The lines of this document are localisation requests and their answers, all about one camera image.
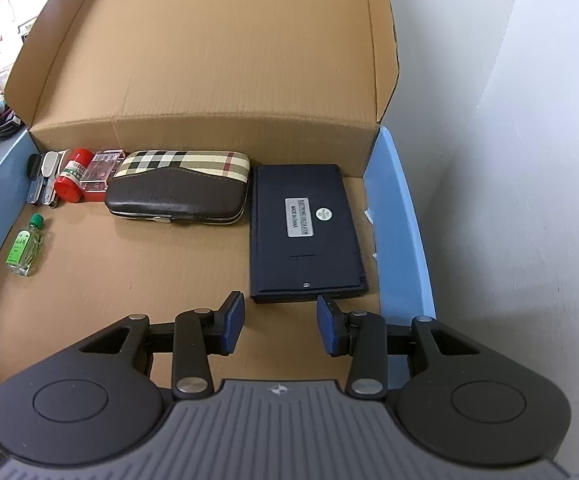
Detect small green bottle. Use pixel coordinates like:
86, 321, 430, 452
5, 213, 47, 278

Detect clear red plastic box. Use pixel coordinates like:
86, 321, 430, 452
80, 148, 128, 205

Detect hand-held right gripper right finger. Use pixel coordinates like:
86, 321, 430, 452
316, 294, 497, 402

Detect silver nail clipper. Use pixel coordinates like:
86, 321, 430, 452
28, 149, 69, 209

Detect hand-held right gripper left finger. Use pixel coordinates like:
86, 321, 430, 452
77, 290, 247, 402

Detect black calculator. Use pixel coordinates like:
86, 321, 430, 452
248, 163, 371, 305

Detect red bottle white label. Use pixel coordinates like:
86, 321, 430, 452
53, 147, 95, 205

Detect brown plaid zip case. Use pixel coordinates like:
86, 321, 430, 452
104, 149, 252, 225

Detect cardboard box blue outside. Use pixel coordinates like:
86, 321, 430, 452
0, 0, 437, 453

